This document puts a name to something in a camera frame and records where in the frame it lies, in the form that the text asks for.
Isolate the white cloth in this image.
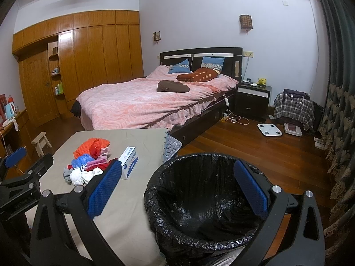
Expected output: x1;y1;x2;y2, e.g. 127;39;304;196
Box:
69;168;103;186

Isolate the blue plastic bag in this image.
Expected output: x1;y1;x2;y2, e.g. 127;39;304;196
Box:
71;154;95;169

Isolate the red plastic bag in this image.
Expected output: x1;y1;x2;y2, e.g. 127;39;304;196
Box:
89;139;102;159

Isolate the white blue tissue box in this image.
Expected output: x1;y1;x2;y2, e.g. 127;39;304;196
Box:
118;147;139;180

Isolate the red cloth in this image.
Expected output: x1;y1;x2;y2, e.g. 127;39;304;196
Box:
83;158;116;172

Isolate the black lined trash bin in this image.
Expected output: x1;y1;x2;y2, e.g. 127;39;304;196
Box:
144;153;263;265

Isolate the wooden side desk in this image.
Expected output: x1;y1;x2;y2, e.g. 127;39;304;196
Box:
1;109;36;180

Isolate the small white stool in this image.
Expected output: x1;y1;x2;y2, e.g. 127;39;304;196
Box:
31;131;52;157

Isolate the blue white kettle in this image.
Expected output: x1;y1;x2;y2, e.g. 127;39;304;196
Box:
5;102;16;119

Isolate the grey table cloth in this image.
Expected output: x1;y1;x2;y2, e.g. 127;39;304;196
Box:
26;129;167;265

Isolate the white bathroom scale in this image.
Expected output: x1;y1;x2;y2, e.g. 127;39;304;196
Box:
257;124;283;137

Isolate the wooden wardrobe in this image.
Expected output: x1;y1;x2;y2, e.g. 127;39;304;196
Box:
12;10;143;126

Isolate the dark patterned curtain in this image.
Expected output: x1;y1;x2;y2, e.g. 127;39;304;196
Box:
319;0;354;265

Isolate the plaid bag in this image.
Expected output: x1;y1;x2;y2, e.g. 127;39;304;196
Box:
274;89;315;130

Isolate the black white nightstand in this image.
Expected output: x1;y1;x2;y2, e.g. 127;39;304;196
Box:
235;84;272;122

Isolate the yellow plush toy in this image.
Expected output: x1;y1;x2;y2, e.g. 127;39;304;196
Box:
257;78;266;86

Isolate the bed with pink cover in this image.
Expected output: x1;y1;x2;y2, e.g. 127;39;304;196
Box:
76;65;238;130

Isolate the brown cushion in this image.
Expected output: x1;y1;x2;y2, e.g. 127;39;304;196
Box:
157;80;190;93

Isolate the black bed headboard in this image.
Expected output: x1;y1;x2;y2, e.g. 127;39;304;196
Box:
160;47;243;82

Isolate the red dotted cushion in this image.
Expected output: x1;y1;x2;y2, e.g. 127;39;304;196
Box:
176;68;220;83

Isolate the right blue pillow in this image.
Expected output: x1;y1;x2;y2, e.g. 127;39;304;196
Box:
201;57;225;71

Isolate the blue pillow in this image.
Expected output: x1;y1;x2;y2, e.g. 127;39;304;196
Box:
201;57;225;71
168;59;191;74

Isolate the left blue pillow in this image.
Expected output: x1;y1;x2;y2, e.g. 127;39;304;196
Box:
168;59;191;74

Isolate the white power strip cable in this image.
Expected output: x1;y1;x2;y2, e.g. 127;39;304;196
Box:
221;94;250;126

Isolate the left wall lamp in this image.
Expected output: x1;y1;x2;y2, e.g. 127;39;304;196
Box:
154;31;161;43

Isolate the wall lamp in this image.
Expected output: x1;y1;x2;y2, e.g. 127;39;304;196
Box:
239;14;253;31
154;31;161;43

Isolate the right wall lamp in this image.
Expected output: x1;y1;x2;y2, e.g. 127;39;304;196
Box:
239;14;253;31

